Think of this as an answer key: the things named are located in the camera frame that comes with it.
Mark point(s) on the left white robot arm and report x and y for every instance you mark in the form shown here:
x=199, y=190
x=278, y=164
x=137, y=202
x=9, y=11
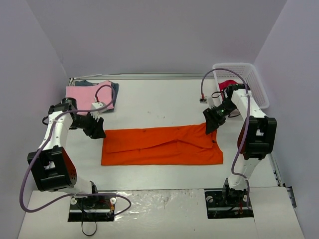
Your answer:
x=52, y=168

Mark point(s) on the white plastic basket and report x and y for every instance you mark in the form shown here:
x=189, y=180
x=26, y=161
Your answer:
x=249, y=73

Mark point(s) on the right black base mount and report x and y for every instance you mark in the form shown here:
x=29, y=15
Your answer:
x=218, y=207

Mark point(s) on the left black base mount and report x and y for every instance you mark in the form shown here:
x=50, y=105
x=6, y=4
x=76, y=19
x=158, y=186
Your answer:
x=92, y=209

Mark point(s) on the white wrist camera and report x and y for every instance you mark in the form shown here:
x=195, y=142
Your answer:
x=207, y=100
x=96, y=109

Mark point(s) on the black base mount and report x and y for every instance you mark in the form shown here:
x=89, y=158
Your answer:
x=92, y=209
x=218, y=207

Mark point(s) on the orange t shirt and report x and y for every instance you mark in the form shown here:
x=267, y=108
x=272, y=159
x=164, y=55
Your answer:
x=175, y=145

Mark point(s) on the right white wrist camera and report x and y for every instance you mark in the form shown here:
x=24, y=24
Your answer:
x=207, y=100

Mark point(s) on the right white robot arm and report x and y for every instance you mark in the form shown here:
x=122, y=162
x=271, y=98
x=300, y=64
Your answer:
x=255, y=140

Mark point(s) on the red t shirt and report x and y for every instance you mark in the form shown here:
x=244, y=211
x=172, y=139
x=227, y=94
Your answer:
x=225, y=84

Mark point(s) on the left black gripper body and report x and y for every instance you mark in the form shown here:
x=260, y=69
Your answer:
x=92, y=126

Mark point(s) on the pink folded t shirt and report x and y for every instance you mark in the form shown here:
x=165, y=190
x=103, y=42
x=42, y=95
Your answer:
x=72, y=90

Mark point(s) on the dark blue folded t shirt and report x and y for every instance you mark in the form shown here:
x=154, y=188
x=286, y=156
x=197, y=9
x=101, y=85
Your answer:
x=106, y=93

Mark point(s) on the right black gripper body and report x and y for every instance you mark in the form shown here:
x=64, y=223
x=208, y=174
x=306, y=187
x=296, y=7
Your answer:
x=215, y=116

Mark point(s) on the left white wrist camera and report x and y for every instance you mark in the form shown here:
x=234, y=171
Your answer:
x=96, y=109

